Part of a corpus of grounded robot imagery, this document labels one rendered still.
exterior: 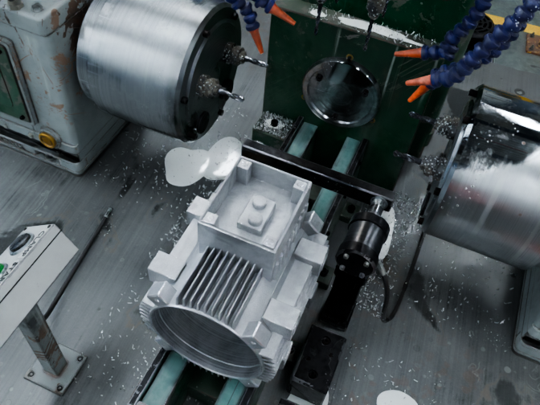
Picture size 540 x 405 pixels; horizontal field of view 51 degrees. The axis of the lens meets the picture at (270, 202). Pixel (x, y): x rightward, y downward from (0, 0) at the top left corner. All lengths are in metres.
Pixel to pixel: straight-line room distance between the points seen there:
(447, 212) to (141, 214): 0.57
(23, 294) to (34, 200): 0.46
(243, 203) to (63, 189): 0.54
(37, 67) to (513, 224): 0.79
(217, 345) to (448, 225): 0.38
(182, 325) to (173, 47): 0.42
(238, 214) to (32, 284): 0.26
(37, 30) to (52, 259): 0.38
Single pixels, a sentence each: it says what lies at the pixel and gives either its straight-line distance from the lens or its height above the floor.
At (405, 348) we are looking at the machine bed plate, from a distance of 1.01.
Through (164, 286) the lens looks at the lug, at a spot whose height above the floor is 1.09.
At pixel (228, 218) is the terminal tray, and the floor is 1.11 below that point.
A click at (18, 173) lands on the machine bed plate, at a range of 1.23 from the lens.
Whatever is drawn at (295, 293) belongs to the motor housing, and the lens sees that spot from 0.71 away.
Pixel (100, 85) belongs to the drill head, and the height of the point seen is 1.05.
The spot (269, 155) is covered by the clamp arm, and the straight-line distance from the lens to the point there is 0.89.
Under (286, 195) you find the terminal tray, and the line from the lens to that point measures 0.73.
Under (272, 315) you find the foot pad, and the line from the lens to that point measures 0.68.
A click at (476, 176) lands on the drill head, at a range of 0.83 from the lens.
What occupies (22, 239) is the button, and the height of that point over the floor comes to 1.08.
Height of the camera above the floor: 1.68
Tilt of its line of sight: 51 degrees down
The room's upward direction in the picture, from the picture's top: 7 degrees clockwise
